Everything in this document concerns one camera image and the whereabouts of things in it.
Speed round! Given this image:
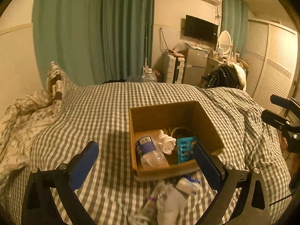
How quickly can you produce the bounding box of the white bunny figurine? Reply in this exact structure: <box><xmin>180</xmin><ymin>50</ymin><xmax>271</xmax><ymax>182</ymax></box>
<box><xmin>157</xmin><ymin>130</ymin><xmax>176</xmax><ymax>155</ymax></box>

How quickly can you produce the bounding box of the clear plastic water bottle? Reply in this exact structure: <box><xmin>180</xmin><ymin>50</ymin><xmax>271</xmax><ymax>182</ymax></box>
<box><xmin>135</xmin><ymin>136</ymin><xmax>169</xmax><ymax>170</ymax></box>

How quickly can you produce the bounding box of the white louvered wardrobe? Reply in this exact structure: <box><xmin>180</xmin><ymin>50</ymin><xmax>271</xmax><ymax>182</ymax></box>
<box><xmin>244</xmin><ymin>19</ymin><xmax>298</xmax><ymax>114</ymax></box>

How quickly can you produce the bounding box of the black clothes pile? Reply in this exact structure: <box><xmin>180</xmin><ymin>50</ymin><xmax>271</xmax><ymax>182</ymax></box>
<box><xmin>202</xmin><ymin>65</ymin><xmax>241</xmax><ymax>88</ymax></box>

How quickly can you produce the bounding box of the blue white tissue pack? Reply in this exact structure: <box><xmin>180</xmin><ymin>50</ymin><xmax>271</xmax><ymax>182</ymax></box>
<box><xmin>175</xmin><ymin>175</ymin><xmax>201</xmax><ymax>195</ymax></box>

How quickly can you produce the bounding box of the grey checked duvet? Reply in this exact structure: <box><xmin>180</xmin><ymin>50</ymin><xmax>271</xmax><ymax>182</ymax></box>
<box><xmin>0</xmin><ymin>81</ymin><xmax>293</xmax><ymax>225</ymax></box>

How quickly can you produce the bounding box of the white sock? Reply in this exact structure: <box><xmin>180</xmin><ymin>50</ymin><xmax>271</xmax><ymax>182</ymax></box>
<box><xmin>157</xmin><ymin>184</ymin><xmax>187</xmax><ymax>224</ymax></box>

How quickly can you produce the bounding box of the oval vanity mirror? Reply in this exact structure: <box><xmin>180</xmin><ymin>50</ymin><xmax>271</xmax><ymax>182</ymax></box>
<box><xmin>217</xmin><ymin>31</ymin><xmax>233</xmax><ymax>56</ymax></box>

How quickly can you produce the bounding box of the floral patterned blanket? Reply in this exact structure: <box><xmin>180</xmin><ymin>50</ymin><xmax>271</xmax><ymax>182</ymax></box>
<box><xmin>1</xmin><ymin>90</ymin><xmax>63</xmax><ymax>180</ymax></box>

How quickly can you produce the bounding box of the teal blister pill pack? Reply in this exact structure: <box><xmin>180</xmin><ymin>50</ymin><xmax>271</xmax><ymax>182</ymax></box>
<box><xmin>176</xmin><ymin>137</ymin><xmax>199</xmax><ymax>164</ymax></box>

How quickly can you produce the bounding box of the small grey refrigerator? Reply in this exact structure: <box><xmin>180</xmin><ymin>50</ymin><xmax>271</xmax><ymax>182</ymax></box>
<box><xmin>183</xmin><ymin>48</ymin><xmax>208</xmax><ymax>86</ymax></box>

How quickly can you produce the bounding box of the green window curtain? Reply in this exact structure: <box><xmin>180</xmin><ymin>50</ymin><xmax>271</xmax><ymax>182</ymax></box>
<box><xmin>221</xmin><ymin>0</ymin><xmax>249</xmax><ymax>57</ymax></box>

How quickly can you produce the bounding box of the white toothpaste tube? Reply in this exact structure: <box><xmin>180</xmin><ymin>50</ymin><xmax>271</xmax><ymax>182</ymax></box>
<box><xmin>139</xmin><ymin>180</ymin><xmax>165</xmax><ymax>219</ymax></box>

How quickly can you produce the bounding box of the white suitcase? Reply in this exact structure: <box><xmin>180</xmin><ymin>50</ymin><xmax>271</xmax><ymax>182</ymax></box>
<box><xmin>162</xmin><ymin>53</ymin><xmax>185</xmax><ymax>84</ymax></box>

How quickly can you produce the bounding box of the cardboard box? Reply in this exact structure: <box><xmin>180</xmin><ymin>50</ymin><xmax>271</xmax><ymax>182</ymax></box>
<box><xmin>129</xmin><ymin>101</ymin><xmax>224</xmax><ymax>182</ymax></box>

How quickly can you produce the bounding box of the checked pillow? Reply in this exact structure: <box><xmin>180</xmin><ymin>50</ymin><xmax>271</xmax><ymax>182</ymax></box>
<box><xmin>46</xmin><ymin>61</ymin><xmax>77</xmax><ymax>101</ymax></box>

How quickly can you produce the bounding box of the large water jug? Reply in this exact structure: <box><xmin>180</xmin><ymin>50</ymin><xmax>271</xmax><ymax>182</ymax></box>
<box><xmin>141</xmin><ymin>67</ymin><xmax>158</xmax><ymax>82</ymax></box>

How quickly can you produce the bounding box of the cardboard tape roll ring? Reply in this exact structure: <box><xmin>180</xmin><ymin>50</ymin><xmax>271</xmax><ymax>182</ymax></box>
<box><xmin>170</xmin><ymin>126</ymin><xmax>196</xmax><ymax>139</ymax></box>

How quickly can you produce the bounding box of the wall mounted black television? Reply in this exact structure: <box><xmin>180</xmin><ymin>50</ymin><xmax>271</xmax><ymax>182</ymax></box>
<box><xmin>184</xmin><ymin>15</ymin><xmax>218</xmax><ymax>44</ymax></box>

